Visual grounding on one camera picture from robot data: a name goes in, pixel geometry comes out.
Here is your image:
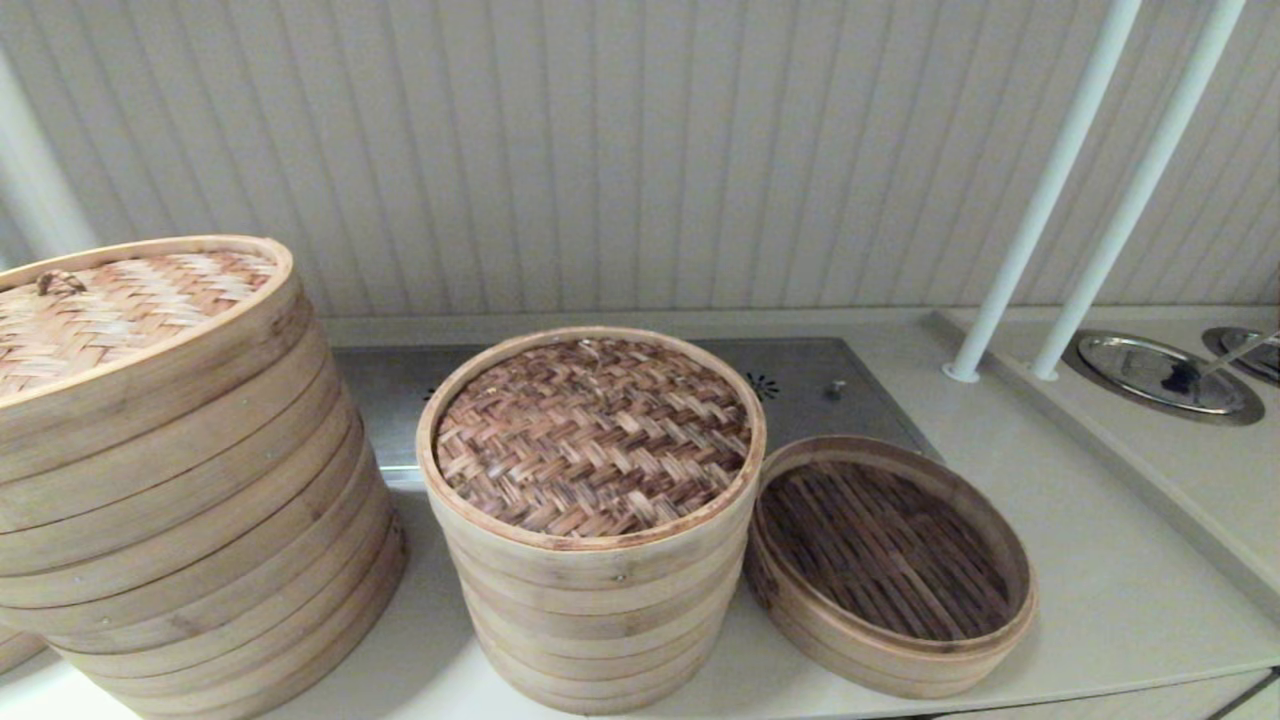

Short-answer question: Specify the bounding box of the dark woven bamboo steamer lid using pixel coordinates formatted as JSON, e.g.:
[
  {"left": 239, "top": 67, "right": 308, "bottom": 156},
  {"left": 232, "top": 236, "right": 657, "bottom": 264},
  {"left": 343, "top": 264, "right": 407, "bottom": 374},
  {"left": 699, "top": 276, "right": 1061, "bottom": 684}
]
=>
[{"left": 416, "top": 326, "right": 768, "bottom": 591}]

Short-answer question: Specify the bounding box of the narrow bamboo steamer stack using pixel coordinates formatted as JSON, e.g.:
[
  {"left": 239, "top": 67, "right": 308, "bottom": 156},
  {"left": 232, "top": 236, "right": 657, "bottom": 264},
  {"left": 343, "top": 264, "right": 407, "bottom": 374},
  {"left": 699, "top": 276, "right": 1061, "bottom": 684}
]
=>
[{"left": 440, "top": 520, "right": 751, "bottom": 716}]

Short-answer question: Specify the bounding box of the single bamboo steamer tray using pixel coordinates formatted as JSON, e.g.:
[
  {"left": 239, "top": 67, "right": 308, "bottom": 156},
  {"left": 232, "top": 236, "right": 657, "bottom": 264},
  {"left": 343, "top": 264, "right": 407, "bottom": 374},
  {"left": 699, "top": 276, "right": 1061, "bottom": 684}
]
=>
[{"left": 743, "top": 435, "right": 1038, "bottom": 700}]

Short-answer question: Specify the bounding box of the tall wide bamboo steamer stack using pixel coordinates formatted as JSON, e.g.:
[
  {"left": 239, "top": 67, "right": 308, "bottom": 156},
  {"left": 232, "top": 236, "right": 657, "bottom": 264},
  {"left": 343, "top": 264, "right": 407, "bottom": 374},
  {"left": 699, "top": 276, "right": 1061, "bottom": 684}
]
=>
[{"left": 0, "top": 320, "right": 408, "bottom": 720}]

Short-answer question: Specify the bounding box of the round stainless steel pot lid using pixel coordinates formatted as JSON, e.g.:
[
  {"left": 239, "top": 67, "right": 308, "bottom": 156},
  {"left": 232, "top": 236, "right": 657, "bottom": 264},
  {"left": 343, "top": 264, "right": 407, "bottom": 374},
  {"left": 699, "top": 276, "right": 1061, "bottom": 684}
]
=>
[
  {"left": 1062, "top": 330, "right": 1266, "bottom": 426},
  {"left": 1202, "top": 325, "right": 1280, "bottom": 389}
]

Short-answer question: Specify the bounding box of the light woven bamboo steamer lid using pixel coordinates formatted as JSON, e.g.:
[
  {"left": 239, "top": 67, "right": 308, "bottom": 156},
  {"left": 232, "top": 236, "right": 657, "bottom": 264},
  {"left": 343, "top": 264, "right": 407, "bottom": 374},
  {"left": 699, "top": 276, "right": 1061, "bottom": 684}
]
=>
[{"left": 0, "top": 235, "right": 329, "bottom": 483}]

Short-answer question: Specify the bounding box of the stainless steel steam plate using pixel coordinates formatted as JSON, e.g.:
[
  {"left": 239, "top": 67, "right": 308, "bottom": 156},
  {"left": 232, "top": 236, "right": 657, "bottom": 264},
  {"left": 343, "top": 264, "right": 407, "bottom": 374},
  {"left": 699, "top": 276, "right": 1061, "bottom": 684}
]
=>
[{"left": 330, "top": 337, "right": 946, "bottom": 491}]

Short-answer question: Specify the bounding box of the white metal pole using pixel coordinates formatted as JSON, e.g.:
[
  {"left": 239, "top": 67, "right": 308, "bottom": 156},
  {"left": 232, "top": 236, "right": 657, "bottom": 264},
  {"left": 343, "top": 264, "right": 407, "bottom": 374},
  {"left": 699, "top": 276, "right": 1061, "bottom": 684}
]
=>
[
  {"left": 943, "top": 0, "right": 1144, "bottom": 384},
  {"left": 1030, "top": 0, "right": 1249, "bottom": 382}
]

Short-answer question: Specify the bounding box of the thick white pipe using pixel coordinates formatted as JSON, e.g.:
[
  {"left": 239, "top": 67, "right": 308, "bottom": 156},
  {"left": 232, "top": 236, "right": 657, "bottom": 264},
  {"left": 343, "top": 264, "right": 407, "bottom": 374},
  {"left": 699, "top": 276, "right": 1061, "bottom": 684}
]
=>
[{"left": 0, "top": 50, "right": 101, "bottom": 261}]

